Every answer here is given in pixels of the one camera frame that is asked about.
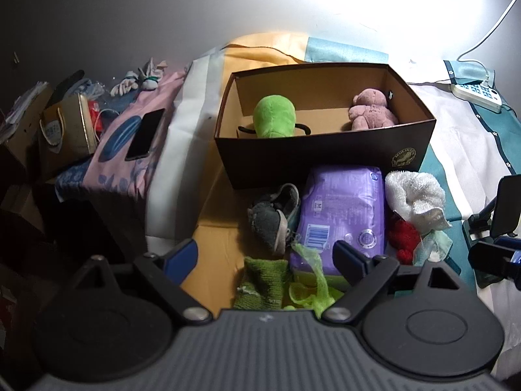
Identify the white gloves bundle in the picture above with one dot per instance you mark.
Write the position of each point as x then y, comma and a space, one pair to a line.
146, 81

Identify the pink printed pillow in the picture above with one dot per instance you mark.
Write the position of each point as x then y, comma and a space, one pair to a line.
118, 163

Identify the purple plastic packet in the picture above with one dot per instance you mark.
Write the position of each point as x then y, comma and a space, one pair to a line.
342, 207

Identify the white towel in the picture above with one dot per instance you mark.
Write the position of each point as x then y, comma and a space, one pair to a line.
411, 193

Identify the yellow-green mesh bag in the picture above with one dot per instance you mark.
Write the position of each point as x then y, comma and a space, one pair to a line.
321, 281

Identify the white power strip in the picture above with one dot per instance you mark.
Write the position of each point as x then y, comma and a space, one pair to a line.
476, 94

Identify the grey baby shoe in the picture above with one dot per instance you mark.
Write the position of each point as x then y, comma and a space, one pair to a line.
287, 199
264, 224

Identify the light teal baby cap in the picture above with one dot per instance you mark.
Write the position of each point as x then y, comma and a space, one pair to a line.
437, 244

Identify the pink plush bear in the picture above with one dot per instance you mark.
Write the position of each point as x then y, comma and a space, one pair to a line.
370, 108

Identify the black smartphone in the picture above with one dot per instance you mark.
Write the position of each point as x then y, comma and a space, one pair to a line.
144, 134

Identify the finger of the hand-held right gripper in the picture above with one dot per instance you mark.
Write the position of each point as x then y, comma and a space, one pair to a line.
506, 203
490, 258

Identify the red packet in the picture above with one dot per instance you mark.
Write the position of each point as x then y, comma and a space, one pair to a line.
94, 114

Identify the gold paper bag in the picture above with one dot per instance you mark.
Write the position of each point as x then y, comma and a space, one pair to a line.
69, 130

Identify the dark brown cardboard box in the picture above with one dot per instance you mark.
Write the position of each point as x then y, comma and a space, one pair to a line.
325, 150

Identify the red knitted item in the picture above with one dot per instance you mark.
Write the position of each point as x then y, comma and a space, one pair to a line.
403, 238

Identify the white teal bordered blanket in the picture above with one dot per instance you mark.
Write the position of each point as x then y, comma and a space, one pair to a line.
456, 142

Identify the clear plastic bag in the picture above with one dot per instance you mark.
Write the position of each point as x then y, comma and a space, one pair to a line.
87, 87

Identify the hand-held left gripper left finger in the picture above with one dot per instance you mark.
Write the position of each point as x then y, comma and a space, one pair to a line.
184, 258

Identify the green knitted cloth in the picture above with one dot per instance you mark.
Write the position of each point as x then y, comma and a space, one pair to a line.
260, 283

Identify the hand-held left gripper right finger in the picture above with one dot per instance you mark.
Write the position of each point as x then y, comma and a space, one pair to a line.
346, 260

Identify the green plush toy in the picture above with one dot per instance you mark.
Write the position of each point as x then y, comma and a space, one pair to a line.
274, 116

